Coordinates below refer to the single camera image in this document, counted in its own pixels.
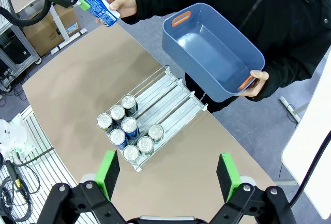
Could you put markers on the large brown cardboard box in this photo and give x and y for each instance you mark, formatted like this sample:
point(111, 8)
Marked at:
point(44, 35)

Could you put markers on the person's right hand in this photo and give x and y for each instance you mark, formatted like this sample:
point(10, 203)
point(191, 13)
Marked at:
point(125, 4)

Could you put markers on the large white table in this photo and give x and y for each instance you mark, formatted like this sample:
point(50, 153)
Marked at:
point(310, 156)

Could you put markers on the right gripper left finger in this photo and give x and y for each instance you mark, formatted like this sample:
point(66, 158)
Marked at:
point(107, 172)

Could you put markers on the blue Pocari Sweat can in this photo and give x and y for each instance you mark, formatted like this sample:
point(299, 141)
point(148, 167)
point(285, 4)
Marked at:
point(98, 6)
point(129, 125)
point(117, 136)

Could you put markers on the person's left forearm black sleeve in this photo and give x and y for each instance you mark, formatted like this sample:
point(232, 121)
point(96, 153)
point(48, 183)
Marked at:
point(284, 79)

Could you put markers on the person's right forearm black sleeve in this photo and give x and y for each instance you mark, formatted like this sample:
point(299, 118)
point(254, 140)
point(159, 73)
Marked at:
point(155, 4)

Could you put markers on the aluminium frame cart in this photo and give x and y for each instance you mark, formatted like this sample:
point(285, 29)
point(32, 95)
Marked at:
point(31, 50)

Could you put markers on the green white beverage can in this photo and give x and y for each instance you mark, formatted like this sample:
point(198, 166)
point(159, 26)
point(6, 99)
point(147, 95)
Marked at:
point(145, 144)
point(131, 153)
point(155, 131)

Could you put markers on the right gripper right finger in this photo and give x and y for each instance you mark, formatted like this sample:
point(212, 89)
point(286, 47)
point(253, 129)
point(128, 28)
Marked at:
point(227, 175)

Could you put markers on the person's left hand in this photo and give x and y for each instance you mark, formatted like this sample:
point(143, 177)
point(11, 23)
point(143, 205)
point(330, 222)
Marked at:
point(262, 77)

